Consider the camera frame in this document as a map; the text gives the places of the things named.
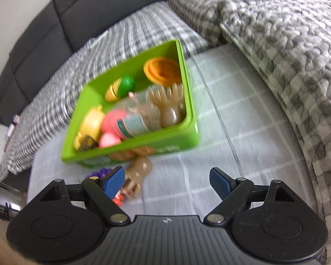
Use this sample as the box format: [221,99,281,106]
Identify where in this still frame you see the purple toy grapes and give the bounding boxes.
[84,168,112,179]

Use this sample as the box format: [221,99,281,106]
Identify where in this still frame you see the yellow green toy corn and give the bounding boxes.
[104,76,135,102]

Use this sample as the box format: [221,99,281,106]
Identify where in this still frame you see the orange toy bowl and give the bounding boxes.
[143,57,182,87]

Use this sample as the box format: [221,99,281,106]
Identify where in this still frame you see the beige toy hand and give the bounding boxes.
[121,155,153,199]
[149,83,186,129]

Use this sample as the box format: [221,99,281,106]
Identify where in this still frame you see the pink ball toy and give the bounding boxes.
[98,110,127,148]

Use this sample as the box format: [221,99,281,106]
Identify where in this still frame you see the light grid pattern sheet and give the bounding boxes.
[26,44,318,221]

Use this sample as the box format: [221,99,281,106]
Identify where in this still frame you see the clear cotton swab jar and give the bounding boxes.
[113,85,161,139]

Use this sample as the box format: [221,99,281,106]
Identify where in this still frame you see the grey checked sofa cover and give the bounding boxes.
[0,0,223,182]

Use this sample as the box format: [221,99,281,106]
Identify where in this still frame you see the green biscuit tin box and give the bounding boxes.
[61,40,199,168]

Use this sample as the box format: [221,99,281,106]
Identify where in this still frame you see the quilted grey checked blanket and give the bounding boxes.
[220,0,331,264]

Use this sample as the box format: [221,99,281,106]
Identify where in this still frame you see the dark grey sofa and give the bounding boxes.
[0,0,166,125]

